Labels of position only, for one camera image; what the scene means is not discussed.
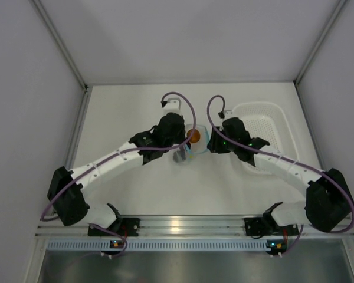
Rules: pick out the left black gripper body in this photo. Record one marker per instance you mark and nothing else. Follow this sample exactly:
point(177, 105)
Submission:
point(174, 141)

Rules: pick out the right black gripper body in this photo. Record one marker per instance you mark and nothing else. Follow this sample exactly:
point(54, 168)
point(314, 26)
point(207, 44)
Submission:
point(221, 144)

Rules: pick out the orange fake food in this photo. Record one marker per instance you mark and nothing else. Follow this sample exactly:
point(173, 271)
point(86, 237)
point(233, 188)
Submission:
point(195, 135)

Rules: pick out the clear zip top bag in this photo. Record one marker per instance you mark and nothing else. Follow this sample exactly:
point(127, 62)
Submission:
point(193, 150)

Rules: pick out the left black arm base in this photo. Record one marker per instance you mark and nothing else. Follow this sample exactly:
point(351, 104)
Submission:
point(127, 227)

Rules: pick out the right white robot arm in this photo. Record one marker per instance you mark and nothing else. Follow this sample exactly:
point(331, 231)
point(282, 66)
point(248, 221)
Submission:
point(325, 198)

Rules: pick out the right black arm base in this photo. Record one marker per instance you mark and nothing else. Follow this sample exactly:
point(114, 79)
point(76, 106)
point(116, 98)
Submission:
point(255, 227)

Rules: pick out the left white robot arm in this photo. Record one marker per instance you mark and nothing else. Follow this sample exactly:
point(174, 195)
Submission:
point(71, 191)

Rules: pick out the white perforated plastic basket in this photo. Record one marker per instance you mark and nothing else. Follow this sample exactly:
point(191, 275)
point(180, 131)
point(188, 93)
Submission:
point(268, 121)

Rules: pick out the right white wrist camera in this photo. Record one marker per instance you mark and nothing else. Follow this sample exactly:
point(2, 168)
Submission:
point(225, 114)

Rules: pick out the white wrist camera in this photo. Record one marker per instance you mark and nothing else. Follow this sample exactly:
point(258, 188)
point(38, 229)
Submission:
point(171, 105)
point(225, 114)

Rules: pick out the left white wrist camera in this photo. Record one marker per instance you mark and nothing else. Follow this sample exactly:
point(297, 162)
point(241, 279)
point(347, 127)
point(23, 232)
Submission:
point(171, 105)

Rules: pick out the aluminium mounting rail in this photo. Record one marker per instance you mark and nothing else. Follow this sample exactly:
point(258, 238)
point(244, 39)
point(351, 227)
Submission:
point(162, 226)

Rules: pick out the white slotted cable duct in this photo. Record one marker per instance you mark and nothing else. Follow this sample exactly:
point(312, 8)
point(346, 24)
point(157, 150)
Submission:
point(114, 245)

